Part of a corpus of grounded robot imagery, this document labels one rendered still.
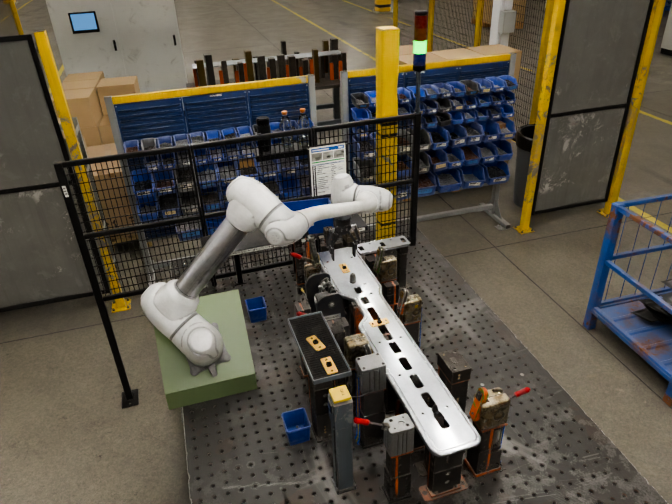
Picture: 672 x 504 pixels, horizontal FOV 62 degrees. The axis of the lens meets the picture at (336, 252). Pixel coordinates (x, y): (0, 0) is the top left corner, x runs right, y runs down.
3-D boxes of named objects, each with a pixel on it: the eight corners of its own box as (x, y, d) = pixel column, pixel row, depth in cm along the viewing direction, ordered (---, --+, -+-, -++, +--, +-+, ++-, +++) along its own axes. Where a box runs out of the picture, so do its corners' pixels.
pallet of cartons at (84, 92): (153, 188, 623) (132, 93, 569) (76, 197, 608) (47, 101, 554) (156, 151, 724) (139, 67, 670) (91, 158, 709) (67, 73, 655)
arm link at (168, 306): (164, 347, 227) (125, 310, 229) (184, 333, 243) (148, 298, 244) (276, 207, 202) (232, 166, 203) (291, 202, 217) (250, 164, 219)
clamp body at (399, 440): (416, 499, 202) (420, 429, 183) (387, 508, 199) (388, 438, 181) (405, 477, 210) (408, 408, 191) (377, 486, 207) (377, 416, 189)
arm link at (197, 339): (203, 374, 238) (201, 370, 217) (172, 345, 239) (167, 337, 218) (231, 346, 243) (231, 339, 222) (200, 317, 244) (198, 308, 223)
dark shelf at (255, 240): (368, 230, 313) (368, 225, 311) (205, 261, 291) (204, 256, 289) (355, 213, 331) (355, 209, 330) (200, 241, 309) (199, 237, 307)
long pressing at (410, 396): (492, 441, 187) (492, 438, 186) (430, 460, 181) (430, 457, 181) (353, 246, 301) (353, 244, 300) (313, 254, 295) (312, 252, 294)
